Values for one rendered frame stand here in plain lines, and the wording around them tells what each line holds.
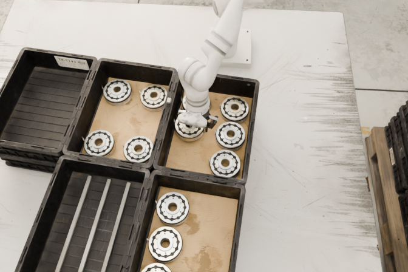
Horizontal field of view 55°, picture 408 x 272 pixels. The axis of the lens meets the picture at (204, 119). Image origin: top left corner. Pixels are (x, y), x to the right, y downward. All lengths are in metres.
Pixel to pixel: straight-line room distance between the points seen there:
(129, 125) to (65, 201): 0.34
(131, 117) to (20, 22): 0.86
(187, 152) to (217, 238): 0.31
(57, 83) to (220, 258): 0.89
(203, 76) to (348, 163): 0.75
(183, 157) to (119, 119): 0.28
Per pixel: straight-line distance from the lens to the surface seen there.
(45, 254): 1.36
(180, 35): 1.85
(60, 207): 1.39
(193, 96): 1.14
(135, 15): 1.96
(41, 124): 1.55
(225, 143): 1.36
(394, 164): 2.27
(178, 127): 1.36
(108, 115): 1.49
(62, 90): 1.60
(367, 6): 3.20
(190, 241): 1.28
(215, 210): 1.30
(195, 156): 1.37
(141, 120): 1.45
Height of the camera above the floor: 2.08
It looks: 60 degrees down
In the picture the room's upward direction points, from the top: 1 degrees counter-clockwise
